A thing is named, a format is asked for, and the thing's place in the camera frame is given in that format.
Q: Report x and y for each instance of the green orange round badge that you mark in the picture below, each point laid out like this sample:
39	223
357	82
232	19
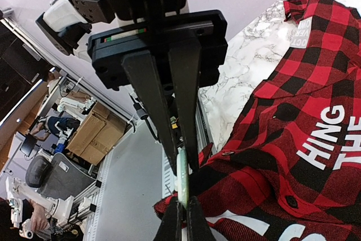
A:
182	177

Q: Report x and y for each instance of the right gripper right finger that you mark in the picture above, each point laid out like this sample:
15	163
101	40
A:
197	226

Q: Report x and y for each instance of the person in striped shirt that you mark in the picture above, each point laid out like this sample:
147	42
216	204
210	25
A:
45	126

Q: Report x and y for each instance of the aluminium front rail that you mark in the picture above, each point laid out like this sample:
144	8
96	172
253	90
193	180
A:
203	138

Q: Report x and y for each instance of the grey office chair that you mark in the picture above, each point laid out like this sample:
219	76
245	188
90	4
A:
58	178

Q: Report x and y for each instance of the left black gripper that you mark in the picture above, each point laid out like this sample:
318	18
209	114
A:
185	50

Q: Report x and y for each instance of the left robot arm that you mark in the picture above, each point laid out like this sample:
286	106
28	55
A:
67	21

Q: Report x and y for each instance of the cardboard box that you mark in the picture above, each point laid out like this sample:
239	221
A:
97	134

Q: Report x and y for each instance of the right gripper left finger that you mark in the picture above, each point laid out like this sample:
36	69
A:
170	212

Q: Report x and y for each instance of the red black plaid shirt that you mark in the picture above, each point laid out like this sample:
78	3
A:
290	169

